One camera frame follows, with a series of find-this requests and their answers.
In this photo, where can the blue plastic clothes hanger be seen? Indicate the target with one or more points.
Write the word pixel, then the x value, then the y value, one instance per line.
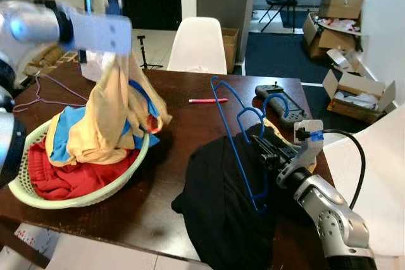
pixel 258 205

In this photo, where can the black garment white print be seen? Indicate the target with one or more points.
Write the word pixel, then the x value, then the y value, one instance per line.
pixel 215 207

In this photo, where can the yellow and blue jacket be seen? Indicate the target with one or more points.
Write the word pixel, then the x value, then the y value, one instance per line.
pixel 107 112

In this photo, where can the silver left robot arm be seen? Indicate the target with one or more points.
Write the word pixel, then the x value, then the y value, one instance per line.
pixel 28 26

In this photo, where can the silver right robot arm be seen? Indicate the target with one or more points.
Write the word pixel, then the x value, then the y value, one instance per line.
pixel 329 219

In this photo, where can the black handheld game console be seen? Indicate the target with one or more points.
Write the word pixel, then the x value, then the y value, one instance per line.
pixel 297 115

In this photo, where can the pink pen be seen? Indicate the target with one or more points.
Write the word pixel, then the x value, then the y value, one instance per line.
pixel 209 100

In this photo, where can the small open cardboard box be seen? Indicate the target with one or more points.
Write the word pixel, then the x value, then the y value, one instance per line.
pixel 357 110

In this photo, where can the plain brown cardboard box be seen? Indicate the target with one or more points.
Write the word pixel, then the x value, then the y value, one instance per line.
pixel 230 45

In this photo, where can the large open cardboard box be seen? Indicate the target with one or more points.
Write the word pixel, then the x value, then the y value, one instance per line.
pixel 316 36

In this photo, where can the closed cardboard box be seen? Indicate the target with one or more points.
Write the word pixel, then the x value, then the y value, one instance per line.
pixel 342 6

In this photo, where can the black tripod stand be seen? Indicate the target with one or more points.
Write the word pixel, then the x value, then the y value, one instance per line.
pixel 140 41

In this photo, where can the pale green laundry basket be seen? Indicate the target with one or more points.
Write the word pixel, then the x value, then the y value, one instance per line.
pixel 82 202

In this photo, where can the red garment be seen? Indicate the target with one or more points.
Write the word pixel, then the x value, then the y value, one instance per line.
pixel 76 178

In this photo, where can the flat brown cardboard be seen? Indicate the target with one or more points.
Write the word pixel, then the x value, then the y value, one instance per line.
pixel 44 61

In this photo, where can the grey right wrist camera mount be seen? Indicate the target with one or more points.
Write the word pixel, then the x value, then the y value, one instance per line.
pixel 304 159

